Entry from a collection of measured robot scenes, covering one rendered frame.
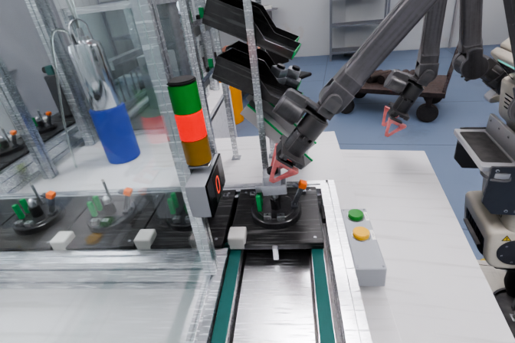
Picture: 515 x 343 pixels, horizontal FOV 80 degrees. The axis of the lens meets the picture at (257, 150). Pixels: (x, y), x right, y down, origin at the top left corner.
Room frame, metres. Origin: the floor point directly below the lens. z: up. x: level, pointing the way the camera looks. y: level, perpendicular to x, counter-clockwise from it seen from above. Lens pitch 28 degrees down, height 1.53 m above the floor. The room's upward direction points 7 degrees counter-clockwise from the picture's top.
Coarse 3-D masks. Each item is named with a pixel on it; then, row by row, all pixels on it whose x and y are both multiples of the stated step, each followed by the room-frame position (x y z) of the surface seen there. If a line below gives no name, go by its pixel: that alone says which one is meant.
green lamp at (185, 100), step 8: (168, 88) 0.50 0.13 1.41; (176, 88) 0.49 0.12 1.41; (184, 88) 0.49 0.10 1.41; (192, 88) 0.49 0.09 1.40; (176, 96) 0.49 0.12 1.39; (184, 96) 0.49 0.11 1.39; (192, 96) 0.49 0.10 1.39; (176, 104) 0.49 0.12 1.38; (184, 104) 0.49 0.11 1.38; (192, 104) 0.49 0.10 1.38; (200, 104) 0.51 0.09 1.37; (176, 112) 0.49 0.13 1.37; (184, 112) 0.49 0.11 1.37; (192, 112) 0.49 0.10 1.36
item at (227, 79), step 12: (216, 60) 0.94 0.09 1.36; (228, 60) 0.93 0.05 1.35; (240, 60) 1.05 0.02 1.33; (216, 72) 0.94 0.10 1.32; (228, 72) 0.93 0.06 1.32; (240, 72) 0.92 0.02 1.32; (264, 72) 1.03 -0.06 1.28; (228, 84) 0.93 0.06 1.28; (240, 84) 0.92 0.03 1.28; (252, 84) 0.91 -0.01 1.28; (264, 84) 1.02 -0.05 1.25; (276, 84) 1.02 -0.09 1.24; (264, 96) 0.90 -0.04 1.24; (276, 96) 0.95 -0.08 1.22
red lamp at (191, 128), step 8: (200, 112) 0.50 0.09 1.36; (176, 120) 0.49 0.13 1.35; (184, 120) 0.49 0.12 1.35; (192, 120) 0.49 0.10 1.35; (200, 120) 0.50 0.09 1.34; (184, 128) 0.49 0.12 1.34; (192, 128) 0.49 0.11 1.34; (200, 128) 0.49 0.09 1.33; (184, 136) 0.49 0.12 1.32; (192, 136) 0.49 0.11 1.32; (200, 136) 0.49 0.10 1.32
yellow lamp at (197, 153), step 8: (184, 144) 0.49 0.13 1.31; (192, 144) 0.49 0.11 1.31; (200, 144) 0.49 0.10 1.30; (208, 144) 0.51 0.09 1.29; (184, 152) 0.50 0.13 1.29; (192, 152) 0.49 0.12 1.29; (200, 152) 0.49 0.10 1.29; (208, 152) 0.50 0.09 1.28; (192, 160) 0.49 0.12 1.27; (200, 160) 0.49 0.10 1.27; (208, 160) 0.50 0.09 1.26
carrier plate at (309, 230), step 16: (240, 192) 0.80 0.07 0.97; (288, 192) 0.77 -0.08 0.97; (240, 208) 0.72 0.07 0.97; (304, 208) 0.68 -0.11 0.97; (240, 224) 0.65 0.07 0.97; (256, 224) 0.64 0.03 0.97; (304, 224) 0.62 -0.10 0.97; (320, 224) 0.61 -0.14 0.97; (256, 240) 0.58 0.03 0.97; (272, 240) 0.57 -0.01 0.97; (288, 240) 0.57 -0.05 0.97; (304, 240) 0.56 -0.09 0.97; (320, 240) 0.55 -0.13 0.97
